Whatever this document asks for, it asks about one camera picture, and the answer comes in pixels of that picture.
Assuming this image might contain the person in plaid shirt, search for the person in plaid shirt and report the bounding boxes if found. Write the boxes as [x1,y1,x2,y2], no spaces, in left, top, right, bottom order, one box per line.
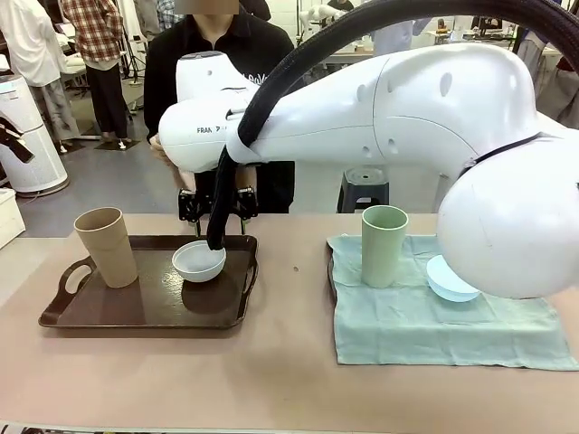
[61,0,133,142]

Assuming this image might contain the white storage box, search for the white storage box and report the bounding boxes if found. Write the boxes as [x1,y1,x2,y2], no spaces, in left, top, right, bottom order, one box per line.
[0,187,27,250]

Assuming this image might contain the person in white shirt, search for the person in white shirt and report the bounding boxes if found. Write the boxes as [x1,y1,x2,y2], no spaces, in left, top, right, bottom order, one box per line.
[0,0,76,144]

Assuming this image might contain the dark brown serving tray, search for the dark brown serving tray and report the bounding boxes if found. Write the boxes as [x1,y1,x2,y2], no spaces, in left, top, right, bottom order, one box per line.
[38,233,260,339]

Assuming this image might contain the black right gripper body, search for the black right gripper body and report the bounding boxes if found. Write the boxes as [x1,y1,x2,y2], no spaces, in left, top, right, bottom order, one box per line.
[195,165,221,221]

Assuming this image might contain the dark strap with white edge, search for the dark strap with white edge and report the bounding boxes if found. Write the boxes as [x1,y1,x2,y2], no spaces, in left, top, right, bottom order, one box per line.
[0,116,36,165]

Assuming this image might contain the light blue bowl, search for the light blue bowl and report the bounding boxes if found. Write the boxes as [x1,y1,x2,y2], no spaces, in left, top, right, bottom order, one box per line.
[425,254,481,303]

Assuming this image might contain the person in light blue top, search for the person in light blue top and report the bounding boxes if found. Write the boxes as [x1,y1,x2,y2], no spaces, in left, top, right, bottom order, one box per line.
[370,17,438,58]

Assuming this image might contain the light green plastic cup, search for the light green plastic cup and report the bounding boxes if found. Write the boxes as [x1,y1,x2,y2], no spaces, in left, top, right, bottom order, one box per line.
[360,205,410,289]

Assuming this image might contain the grey plastic stool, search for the grey plastic stool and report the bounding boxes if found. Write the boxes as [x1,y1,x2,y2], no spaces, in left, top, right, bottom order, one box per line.
[337,166,391,214]

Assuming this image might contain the person's right hand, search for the person's right hand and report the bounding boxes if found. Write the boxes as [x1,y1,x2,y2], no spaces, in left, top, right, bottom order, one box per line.
[147,134,174,163]

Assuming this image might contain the black braided cable sleeve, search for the black braided cable sleeve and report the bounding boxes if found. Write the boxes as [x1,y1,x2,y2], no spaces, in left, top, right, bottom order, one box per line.
[206,0,579,252]

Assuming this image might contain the white cylindrical air purifier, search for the white cylindrical air purifier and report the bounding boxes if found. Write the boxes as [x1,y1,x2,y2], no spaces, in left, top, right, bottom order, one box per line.
[0,74,70,196]

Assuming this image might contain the person in black top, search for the person in black top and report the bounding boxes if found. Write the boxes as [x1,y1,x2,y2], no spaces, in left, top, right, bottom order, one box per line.
[143,0,298,214]

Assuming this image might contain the light green cloth mat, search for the light green cloth mat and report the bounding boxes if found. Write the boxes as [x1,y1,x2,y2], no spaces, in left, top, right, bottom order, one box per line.
[326,232,579,372]

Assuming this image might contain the brown plastic cup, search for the brown plastic cup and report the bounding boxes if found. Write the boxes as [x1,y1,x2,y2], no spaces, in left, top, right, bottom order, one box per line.
[73,207,138,289]

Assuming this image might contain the white round bowl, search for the white round bowl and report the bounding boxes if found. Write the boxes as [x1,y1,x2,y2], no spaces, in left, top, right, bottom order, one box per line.
[171,240,226,284]

